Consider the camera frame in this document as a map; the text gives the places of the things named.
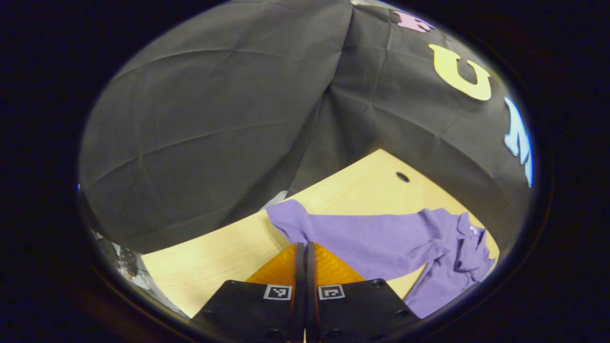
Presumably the black backdrop cloth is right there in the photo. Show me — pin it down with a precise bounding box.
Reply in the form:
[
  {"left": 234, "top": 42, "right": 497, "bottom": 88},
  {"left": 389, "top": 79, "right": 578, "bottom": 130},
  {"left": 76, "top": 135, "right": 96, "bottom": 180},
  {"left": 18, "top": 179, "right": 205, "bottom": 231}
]
[{"left": 79, "top": 0, "right": 534, "bottom": 255}]

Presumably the purple knit shirt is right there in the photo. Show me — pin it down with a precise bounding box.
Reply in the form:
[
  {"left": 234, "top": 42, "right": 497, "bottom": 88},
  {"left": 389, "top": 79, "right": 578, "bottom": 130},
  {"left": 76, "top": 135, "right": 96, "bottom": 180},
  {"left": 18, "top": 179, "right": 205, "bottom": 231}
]
[{"left": 265, "top": 199, "right": 496, "bottom": 319}]

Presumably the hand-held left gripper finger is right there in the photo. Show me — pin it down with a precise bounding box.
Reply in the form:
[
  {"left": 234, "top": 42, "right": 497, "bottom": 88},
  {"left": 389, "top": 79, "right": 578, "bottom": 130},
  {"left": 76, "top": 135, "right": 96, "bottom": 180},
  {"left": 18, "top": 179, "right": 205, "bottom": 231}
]
[
  {"left": 305, "top": 242, "right": 420, "bottom": 343},
  {"left": 191, "top": 242, "right": 305, "bottom": 343}
]

